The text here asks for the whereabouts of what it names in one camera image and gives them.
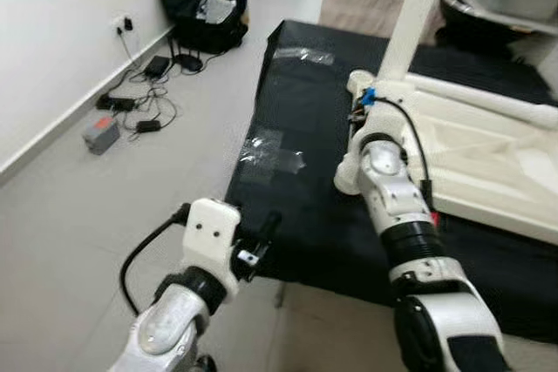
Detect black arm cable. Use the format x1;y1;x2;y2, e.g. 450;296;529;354
360;86;437;225
119;202;193;316

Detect black oval device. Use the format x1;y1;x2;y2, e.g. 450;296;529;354
173;54;204;73

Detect black power adapter brick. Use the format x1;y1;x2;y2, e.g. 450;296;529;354
144;56;173;78

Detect white plastic table leg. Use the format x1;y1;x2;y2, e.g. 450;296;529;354
408;74;558;132
377;0;452;84

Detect large black wok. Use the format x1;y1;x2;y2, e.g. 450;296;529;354
439;0;558;51

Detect white wall socket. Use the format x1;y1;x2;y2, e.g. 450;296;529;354
111;13;136;35

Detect black tablecloth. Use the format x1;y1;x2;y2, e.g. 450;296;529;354
225;19;558;344

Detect black power strip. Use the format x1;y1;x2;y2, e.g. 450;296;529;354
96;93;136;112

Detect white plastic packet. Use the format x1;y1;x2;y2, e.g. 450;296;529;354
202;0;238;24

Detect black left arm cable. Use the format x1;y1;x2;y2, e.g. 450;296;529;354
119;202;193;316

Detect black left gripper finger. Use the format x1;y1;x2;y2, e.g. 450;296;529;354
250;210;282;260

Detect black robot foot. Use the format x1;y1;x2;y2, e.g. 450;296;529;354
194;355;219;372

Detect beige cloth covered stand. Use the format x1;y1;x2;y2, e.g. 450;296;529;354
318;0;419;42

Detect white plastic table top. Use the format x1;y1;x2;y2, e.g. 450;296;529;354
347;71;558;245

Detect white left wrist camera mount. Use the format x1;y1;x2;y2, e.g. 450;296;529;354
180;198;242;294

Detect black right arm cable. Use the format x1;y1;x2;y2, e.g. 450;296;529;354
360;86;437;225

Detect grey box with red label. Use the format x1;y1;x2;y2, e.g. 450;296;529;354
83;115;121;157

